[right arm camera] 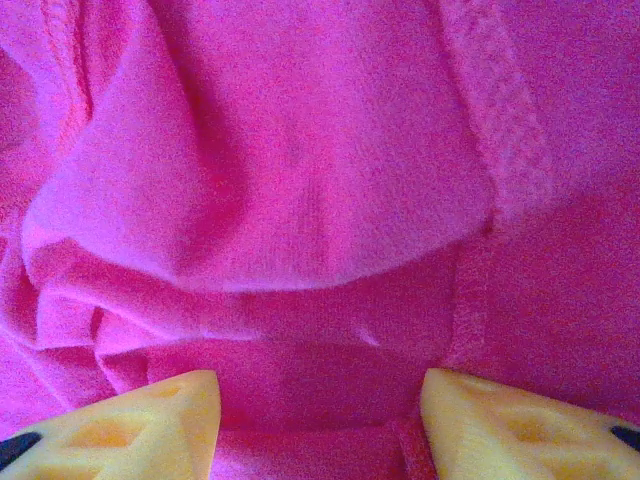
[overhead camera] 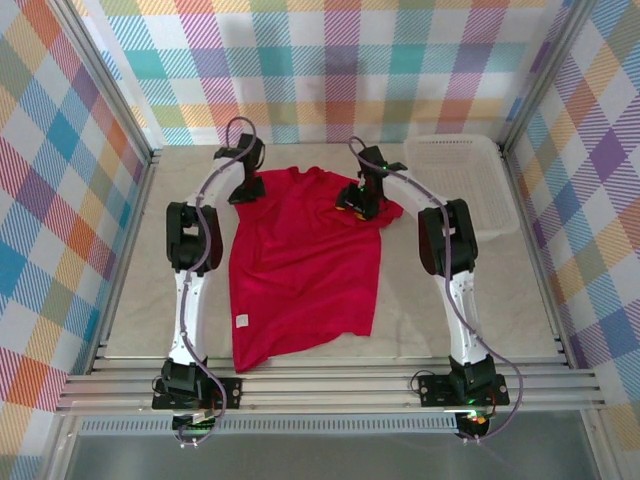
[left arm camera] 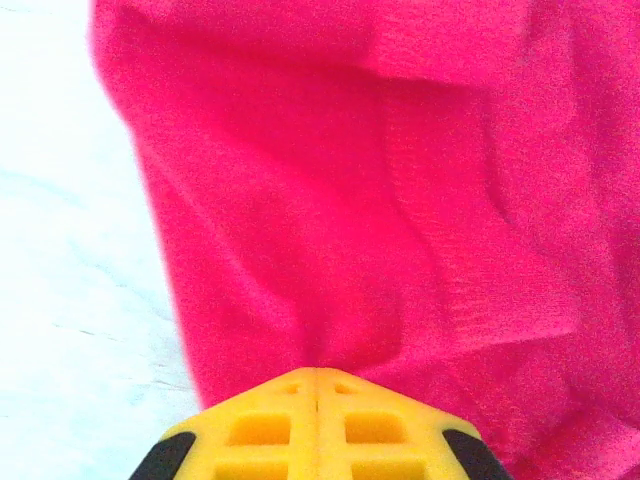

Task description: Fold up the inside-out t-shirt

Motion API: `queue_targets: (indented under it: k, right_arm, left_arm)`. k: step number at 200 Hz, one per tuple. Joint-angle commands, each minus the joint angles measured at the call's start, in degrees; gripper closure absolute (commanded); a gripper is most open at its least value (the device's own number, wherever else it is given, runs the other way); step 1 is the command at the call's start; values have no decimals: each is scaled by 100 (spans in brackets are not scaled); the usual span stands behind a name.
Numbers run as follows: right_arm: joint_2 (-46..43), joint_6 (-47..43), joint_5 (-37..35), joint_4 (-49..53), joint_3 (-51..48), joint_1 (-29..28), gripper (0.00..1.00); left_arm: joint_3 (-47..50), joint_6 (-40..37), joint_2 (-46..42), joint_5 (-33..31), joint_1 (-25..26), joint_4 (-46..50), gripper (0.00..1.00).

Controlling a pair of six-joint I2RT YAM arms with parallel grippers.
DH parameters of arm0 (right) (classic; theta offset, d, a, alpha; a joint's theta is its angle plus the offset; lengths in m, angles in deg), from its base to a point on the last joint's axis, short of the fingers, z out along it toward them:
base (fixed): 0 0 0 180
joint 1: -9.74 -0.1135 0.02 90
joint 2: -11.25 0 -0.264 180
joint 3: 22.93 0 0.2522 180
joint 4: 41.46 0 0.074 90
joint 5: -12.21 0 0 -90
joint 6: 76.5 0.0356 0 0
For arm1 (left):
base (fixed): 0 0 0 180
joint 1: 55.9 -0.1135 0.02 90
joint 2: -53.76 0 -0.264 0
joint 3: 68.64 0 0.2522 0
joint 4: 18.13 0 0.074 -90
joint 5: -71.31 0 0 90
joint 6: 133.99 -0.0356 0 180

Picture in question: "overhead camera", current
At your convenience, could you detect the red t-shirt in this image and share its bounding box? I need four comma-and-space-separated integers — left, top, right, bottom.
227, 166, 405, 375

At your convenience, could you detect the white plastic basket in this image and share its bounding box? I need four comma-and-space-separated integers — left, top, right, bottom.
403, 133, 519, 244

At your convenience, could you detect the controller board green connector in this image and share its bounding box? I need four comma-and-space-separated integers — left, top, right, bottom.
172, 408, 221, 436

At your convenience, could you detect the controller board orange connector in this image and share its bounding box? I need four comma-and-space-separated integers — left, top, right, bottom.
457, 409, 494, 436

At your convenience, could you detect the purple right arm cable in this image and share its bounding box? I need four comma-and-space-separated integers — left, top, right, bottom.
348, 135, 524, 444

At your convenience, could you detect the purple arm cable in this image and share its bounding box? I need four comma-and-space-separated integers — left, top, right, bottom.
348, 135, 524, 444
172, 117, 261, 447

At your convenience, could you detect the aluminium side rail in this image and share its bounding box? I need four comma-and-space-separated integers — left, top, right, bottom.
87, 149, 162, 376
497, 137, 576, 369

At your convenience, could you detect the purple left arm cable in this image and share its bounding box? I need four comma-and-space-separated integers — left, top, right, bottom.
172, 117, 261, 447

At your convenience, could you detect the aluminium frame post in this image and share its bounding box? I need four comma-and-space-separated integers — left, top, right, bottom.
47, 0, 164, 166
504, 0, 596, 146

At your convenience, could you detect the aluminium mounting rail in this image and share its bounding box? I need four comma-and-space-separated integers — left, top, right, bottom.
54, 364, 606, 415

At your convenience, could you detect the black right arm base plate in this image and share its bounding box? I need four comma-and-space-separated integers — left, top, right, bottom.
417, 373, 510, 407

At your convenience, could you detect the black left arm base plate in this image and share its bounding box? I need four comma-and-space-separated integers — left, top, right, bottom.
151, 377, 243, 412

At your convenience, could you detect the grey slotted cable duct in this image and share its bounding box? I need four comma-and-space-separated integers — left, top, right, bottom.
79, 418, 459, 435

